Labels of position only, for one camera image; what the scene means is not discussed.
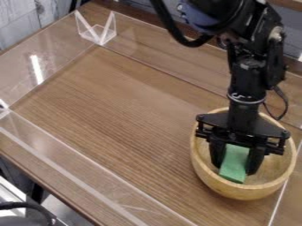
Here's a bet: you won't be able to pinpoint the brown wooden bowl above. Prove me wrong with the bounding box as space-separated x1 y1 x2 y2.
189 107 298 201

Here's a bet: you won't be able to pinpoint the black cable bottom left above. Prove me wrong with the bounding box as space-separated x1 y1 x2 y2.
0 201 56 226

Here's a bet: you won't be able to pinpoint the green rectangular block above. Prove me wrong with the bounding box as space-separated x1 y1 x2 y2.
219 144 248 184

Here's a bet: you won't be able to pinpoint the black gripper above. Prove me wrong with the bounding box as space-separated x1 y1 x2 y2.
195 107 290 175

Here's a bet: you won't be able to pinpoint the clear acrylic corner bracket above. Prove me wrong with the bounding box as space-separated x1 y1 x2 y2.
74 11 116 46

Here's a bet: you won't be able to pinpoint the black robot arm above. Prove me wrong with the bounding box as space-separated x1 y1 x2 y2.
149 0 290 175

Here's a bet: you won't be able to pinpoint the clear acrylic barrier walls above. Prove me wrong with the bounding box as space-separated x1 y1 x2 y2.
0 14 302 226

